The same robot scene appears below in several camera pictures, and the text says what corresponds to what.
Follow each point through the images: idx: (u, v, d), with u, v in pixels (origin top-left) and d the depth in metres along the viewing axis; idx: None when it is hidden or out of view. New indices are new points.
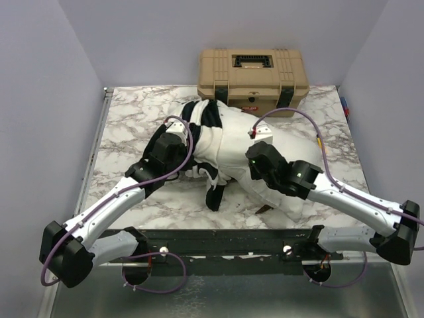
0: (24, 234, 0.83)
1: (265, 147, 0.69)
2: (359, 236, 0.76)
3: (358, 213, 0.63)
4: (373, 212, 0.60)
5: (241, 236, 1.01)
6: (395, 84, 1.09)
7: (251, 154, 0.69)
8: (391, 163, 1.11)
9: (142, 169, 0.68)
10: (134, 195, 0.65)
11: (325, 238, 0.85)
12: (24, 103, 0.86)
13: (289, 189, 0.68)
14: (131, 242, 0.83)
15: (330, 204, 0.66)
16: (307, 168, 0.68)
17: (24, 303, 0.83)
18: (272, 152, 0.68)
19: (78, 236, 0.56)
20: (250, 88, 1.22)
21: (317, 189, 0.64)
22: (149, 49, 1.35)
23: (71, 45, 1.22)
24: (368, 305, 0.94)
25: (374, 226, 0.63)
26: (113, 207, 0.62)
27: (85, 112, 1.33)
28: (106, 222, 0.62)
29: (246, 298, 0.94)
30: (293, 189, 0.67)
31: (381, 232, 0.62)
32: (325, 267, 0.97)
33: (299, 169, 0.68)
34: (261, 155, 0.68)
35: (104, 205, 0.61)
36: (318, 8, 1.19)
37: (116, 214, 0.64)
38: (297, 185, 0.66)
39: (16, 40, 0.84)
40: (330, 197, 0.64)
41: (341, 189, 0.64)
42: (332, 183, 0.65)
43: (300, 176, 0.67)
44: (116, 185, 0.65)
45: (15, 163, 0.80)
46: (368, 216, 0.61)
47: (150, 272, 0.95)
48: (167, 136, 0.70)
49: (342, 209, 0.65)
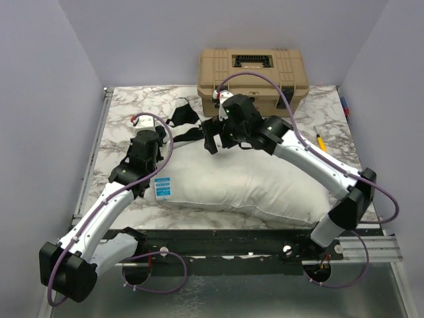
0: (24, 234, 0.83)
1: (241, 98, 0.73)
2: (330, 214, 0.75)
3: (317, 173, 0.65)
4: (332, 173, 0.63)
5: (241, 236, 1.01)
6: (395, 83, 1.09)
7: (226, 104, 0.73)
8: (391, 163, 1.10)
9: (124, 171, 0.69)
10: (123, 198, 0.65)
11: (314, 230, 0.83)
12: (24, 103, 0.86)
13: (258, 142, 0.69)
14: (132, 242, 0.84)
15: (295, 162, 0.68)
16: (279, 123, 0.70)
17: (24, 303, 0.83)
18: (247, 105, 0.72)
19: (76, 250, 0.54)
20: (250, 88, 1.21)
21: (285, 145, 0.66)
22: (149, 49, 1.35)
23: (71, 44, 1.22)
24: (368, 305, 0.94)
25: (330, 188, 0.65)
26: (105, 212, 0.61)
27: (86, 112, 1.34)
28: (103, 228, 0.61)
29: (246, 298, 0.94)
30: (262, 141, 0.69)
31: (334, 194, 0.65)
32: (325, 267, 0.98)
33: (271, 123, 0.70)
34: (235, 104, 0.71)
35: (95, 214, 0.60)
36: (318, 9, 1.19)
37: (110, 221, 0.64)
38: (265, 138, 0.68)
39: (15, 41, 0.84)
40: (295, 153, 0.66)
41: (306, 148, 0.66)
42: (299, 140, 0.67)
43: (270, 129, 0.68)
44: (103, 193, 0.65)
45: (14, 163, 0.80)
46: (326, 177, 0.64)
47: (150, 272, 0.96)
48: (144, 134, 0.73)
49: (304, 167, 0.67)
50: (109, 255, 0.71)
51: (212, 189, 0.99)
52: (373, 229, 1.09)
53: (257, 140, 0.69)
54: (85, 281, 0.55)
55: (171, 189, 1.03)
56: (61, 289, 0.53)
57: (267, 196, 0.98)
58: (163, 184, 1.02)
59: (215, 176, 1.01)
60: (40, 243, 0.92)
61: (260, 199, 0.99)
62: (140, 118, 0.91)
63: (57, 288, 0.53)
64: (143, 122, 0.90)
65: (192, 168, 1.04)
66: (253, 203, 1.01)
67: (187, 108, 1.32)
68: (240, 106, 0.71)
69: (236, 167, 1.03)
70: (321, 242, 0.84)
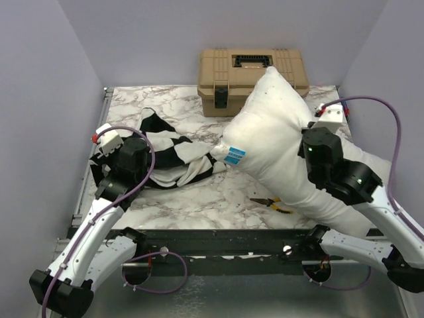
0: (24, 233, 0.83)
1: (331, 137, 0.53)
2: (370, 252, 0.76)
3: (399, 238, 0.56)
4: (419, 247, 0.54)
5: (241, 236, 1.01)
6: (394, 83, 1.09)
7: (310, 140, 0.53)
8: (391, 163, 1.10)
9: (111, 184, 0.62)
10: (111, 216, 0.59)
11: (329, 241, 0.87)
12: (24, 103, 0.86)
13: (340, 192, 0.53)
14: (129, 246, 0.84)
15: (371, 218, 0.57)
16: (361, 169, 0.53)
17: (25, 303, 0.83)
18: (338, 145, 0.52)
19: (65, 277, 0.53)
20: (250, 88, 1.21)
21: (374, 205, 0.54)
22: (149, 49, 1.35)
23: (71, 45, 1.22)
24: (368, 305, 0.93)
25: (405, 254, 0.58)
26: (93, 234, 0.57)
27: (86, 112, 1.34)
28: (94, 249, 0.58)
29: (245, 297, 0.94)
30: (346, 193, 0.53)
31: (409, 261, 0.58)
32: (325, 267, 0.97)
33: (357, 172, 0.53)
34: (324, 146, 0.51)
35: (82, 238, 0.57)
36: (317, 9, 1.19)
37: (102, 240, 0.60)
38: (352, 190, 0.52)
39: (15, 42, 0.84)
40: (383, 215, 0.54)
41: (396, 212, 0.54)
42: (389, 201, 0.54)
43: (360, 181, 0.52)
44: (90, 212, 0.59)
45: (15, 162, 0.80)
46: (408, 247, 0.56)
47: (150, 272, 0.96)
48: (130, 144, 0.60)
49: (383, 228, 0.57)
50: (106, 265, 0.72)
51: (285, 179, 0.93)
52: (373, 230, 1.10)
53: (338, 190, 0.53)
54: (81, 300, 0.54)
55: (238, 161, 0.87)
56: (57, 309, 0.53)
57: (320, 213, 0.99)
58: (235, 157, 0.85)
59: (285, 175, 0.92)
60: (40, 242, 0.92)
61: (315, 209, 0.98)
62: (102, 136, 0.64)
63: (53, 309, 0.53)
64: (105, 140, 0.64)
65: (265, 146, 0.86)
66: (307, 208, 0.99)
67: (154, 119, 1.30)
68: (330, 150, 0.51)
69: None
70: (326, 248, 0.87)
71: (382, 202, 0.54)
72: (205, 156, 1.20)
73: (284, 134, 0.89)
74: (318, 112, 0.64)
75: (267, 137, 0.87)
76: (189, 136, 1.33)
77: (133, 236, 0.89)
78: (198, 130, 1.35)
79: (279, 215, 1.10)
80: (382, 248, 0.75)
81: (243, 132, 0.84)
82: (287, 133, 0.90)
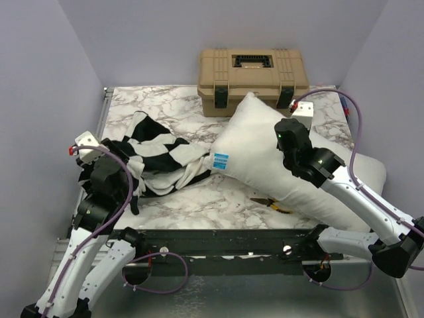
0: (24, 233, 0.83)
1: (297, 124, 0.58)
2: (359, 241, 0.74)
3: (367, 215, 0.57)
4: (383, 219, 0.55)
5: (241, 236, 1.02)
6: (394, 83, 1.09)
7: (279, 128, 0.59)
8: (391, 163, 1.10)
9: (89, 211, 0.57)
10: (92, 247, 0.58)
11: (326, 237, 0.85)
12: (24, 102, 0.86)
13: (305, 173, 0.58)
14: (127, 253, 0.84)
15: (339, 198, 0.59)
16: (327, 154, 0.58)
17: (26, 303, 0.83)
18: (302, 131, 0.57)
19: (53, 315, 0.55)
20: (250, 88, 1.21)
21: (334, 181, 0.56)
22: (148, 49, 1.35)
23: (71, 44, 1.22)
24: (368, 305, 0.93)
25: (377, 232, 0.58)
26: (74, 270, 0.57)
27: (86, 112, 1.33)
28: (80, 281, 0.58)
29: (246, 297, 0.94)
30: (310, 173, 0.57)
31: (382, 238, 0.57)
32: (325, 267, 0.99)
33: (321, 155, 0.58)
34: (289, 132, 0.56)
35: (65, 273, 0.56)
36: (317, 8, 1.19)
37: (87, 269, 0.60)
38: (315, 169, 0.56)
39: (15, 41, 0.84)
40: (344, 191, 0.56)
41: (358, 187, 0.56)
42: (350, 177, 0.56)
43: (321, 162, 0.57)
44: (70, 244, 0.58)
45: (14, 162, 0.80)
46: (376, 222, 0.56)
47: (150, 272, 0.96)
48: (101, 167, 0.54)
49: (352, 207, 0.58)
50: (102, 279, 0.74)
51: (268, 174, 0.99)
52: None
53: (303, 171, 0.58)
54: None
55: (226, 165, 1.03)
56: None
57: (311, 206, 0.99)
58: (221, 161, 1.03)
59: (267, 171, 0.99)
60: (39, 241, 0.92)
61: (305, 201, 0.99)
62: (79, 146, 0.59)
63: None
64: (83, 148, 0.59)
65: (247, 151, 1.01)
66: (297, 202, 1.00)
67: (147, 122, 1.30)
68: (294, 136, 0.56)
69: None
70: (322, 242, 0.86)
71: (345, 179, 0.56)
72: (201, 158, 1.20)
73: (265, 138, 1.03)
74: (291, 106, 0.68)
75: (248, 144, 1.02)
76: (189, 136, 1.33)
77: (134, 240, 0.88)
78: (197, 130, 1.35)
79: (279, 215, 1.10)
80: (371, 236, 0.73)
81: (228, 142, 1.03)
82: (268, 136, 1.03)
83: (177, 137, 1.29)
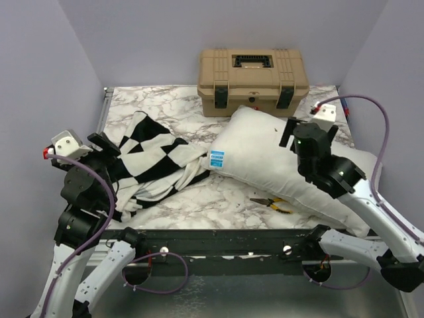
0: (24, 234, 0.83)
1: (319, 132, 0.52)
2: (366, 250, 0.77)
3: (384, 232, 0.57)
4: (402, 238, 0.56)
5: (241, 236, 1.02)
6: (394, 83, 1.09)
7: (299, 134, 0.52)
8: (391, 163, 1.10)
9: (69, 226, 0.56)
10: (77, 264, 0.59)
11: (328, 240, 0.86)
12: (24, 103, 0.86)
13: (324, 184, 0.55)
14: (126, 253, 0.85)
15: (356, 211, 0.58)
16: (347, 164, 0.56)
17: (26, 303, 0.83)
18: (324, 139, 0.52)
19: None
20: (250, 88, 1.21)
21: (355, 195, 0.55)
22: (149, 49, 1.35)
23: (71, 45, 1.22)
24: (368, 306, 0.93)
25: (392, 249, 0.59)
26: (61, 288, 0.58)
27: (86, 112, 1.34)
28: (69, 295, 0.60)
29: (246, 297, 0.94)
30: (329, 185, 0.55)
31: (397, 256, 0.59)
32: (325, 267, 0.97)
33: (342, 166, 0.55)
34: (312, 140, 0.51)
35: (52, 293, 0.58)
36: (317, 9, 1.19)
37: (75, 283, 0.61)
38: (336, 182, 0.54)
39: (16, 42, 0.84)
40: (366, 207, 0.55)
41: (378, 203, 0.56)
42: (371, 193, 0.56)
43: (342, 174, 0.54)
44: (54, 262, 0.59)
45: (15, 162, 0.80)
46: (394, 240, 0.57)
47: (150, 272, 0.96)
48: (73, 181, 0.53)
49: (369, 222, 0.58)
50: (103, 281, 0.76)
51: (264, 168, 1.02)
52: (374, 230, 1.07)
53: (323, 183, 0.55)
54: None
55: (223, 162, 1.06)
56: None
57: (308, 195, 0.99)
58: (217, 159, 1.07)
59: (263, 163, 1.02)
60: (39, 242, 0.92)
61: (301, 192, 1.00)
62: (55, 148, 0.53)
63: None
64: (61, 149, 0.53)
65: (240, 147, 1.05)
66: (293, 194, 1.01)
67: (148, 122, 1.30)
68: (317, 145, 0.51)
69: (285, 153, 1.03)
70: (324, 246, 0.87)
71: (366, 195, 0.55)
72: (200, 158, 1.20)
73: (257, 137, 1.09)
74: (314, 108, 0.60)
75: (240, 142, 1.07)
76: (189, 136, 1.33)
77: (134, 242, 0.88)
78: (197, 130, 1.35)
79: (279, 215, 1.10)
80: (379, 246, 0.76)
81: (223, 142, 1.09)
82: (260, 136, 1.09)
83: (177, 137, 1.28)
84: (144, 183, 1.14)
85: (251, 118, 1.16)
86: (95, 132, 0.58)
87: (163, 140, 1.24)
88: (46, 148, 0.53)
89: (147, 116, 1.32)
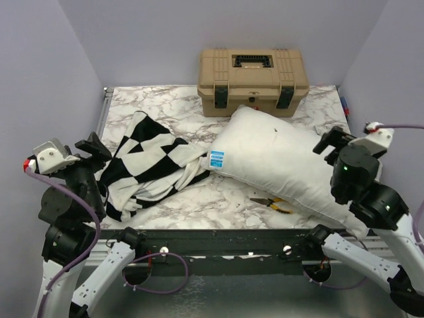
0: (23, 234, 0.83)
1: (371, 159, 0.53)
2: (375, 267, 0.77)
3: (415, 270, 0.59)
4: None
5: (241, 236, 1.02)
6: (394, 83, 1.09)
7: (348, 160, 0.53)
8: (391, 163, 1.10)
9: (55, 242, 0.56)
10: (66, 278, 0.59)
11: (333, 246, 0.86)
12: (24, 102, 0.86)
13: (365, 216, 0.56)
14: (126, 254, 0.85)
15: (393, 246, 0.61)
16: (391, 196, 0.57)
17: (26, 303, 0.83)
18: (375, 170, 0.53)
19: None
20: (250, 88, 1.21)
21: (397, 233, 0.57)
22: (149, 49, 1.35)
23: (71, 45, 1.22)
24: (368, 306, 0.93)
25: (418, 287, 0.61)
26: (53, 302, 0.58)
27: (86, 112, 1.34)
28: (61, 307, 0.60)
29: (246, 297, 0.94)
30: (371, 216, 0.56)
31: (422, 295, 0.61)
32: (325, 267, 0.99)
33: (387, 199, 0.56)
34: (364, 171, 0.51)
35: (44, 306, 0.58)
36: (317, 8, 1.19)
37: (66, 295, 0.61)
38: (378, 215, 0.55)
39: (16, 42, 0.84)
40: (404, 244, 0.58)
41: (418, 243, 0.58)
42: (413, 232, 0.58)
43: (387, 208, 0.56)
44: (44, 277, 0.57)
45: (15, 161, 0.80)
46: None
47: (150, 272, 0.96)
48: (50, 203, 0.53)
49: (403, 259, 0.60)
50: (102, 283, 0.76)
51: (264, 169, 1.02)
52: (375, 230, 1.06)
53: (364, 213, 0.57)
54: None
55: (223, 163, 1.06)
56: None
57: (308, 196, 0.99)
58: (217, 159, 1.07)
59: (263, 163, 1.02)
60: (39, 242, 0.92)
61: (300, 193, 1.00)
62: (40, 160, 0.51)
63: None
64: (45, 161, 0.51)
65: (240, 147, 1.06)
66: (293, 195, 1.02)
67: (147, 122, 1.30)
68: (369, 176, 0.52)
69: (285, 154, 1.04)
70: (328, 252, 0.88)
71: (406, 232, 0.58)
72: (200, 158, 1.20)
73: (258, 137, 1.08)
74: (369, 128, 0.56)
75: (240, 142, 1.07)
76: (189, 136, 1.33)
77: (134, 243, 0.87)
78: (197, 130, 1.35)
79: (279, 215, 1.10)
80: (389, 266, 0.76)
81: (223, 142, 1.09)
82: (260, 136, 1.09)
83: (177, 137, 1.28)
84: (144, 183, 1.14)
85: (251, 118, 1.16)
86: (82, 141, 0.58)
87: (163, 140, 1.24)
88: (27, 161, 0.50)
89: (147, 116, 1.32)
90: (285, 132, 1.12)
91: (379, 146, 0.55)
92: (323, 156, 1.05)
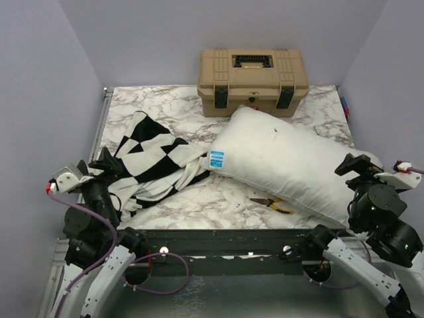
0: (23, 233, 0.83)
1: (398, 203, 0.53)
2: (377, 283, 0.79)
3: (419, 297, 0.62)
4: None
5: (241, 236, 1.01)
6: (394, 83, 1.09)
7: (376, 201, 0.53)
8: (391, 163, 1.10)
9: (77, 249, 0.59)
10: (85, 280, 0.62)
11: (336, 256, 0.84)
12: (24, 103, 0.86)
13: (383, 251, 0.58)
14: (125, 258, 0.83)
15: (402, 277, 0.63)
16: (411, 234, 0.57)
17: (26, 302, 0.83)
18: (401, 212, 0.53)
19: None
20: (250, 88, 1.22)
21: (411, 269, 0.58)
22: (149, 49, 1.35)
23: (71, 45, 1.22)
24: (368, 305, 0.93)
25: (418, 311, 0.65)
26: (71, 302, 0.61)
27: (86, 112, 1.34)
28: (77, 307, 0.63)
29: (245, 297, 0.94)
30: (387, 251, 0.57)
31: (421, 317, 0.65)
32: (325, 267, 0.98)
33: (407, 238, 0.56)
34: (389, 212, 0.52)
35: (63, 306, 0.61)
36: (317, 9, 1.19)
37: (83, 297, 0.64)
38: (396, 252, 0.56)
39: (15, 42, 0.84)
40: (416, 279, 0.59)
41: None
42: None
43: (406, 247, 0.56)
44: (64, 279, 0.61)
45: (15, 161, 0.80)
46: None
47: (150, 272, 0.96)
48: (73, 220, 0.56)
49: (409, 287, 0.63)
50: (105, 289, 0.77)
51: (264, 169, 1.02)
52: None
53: (381, 248, 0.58)
54: None
55: (223, 163, 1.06)
56: None
57: (308, 196, 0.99)
58: (217, 159, 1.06)
59: (263, 163, 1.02)
60: (39, 242, 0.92)
61: (300, 193, 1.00)
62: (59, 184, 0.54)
63: None
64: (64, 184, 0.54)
65: (240, 147, 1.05)
66: (293, 195, 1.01)
67: (147, 121, 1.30)
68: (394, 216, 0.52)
69: (284, 154, 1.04)
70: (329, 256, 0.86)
71: (419, 268, 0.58)
72: (200, 158, 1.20)
73: (258, 137, 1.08)
74: (400, 167, 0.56)
75: (240, 142, 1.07)
76: (189, 136, 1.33)
77: (133, 245, 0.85)
78: (197, 130, 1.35)
79: (279, 215, 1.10)
80: (391, 284, 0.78)
81: (223, 142, 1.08)
82: (260, 136, 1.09)
83: (177, 137, 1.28)
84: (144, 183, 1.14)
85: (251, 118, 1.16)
86: (94, 161, 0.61)
87: (163, 140, 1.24)
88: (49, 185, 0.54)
89: (147, 116, 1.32)
90: (285, 132, 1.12)
91: (407, 185, 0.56)
92: (323, 156, 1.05)
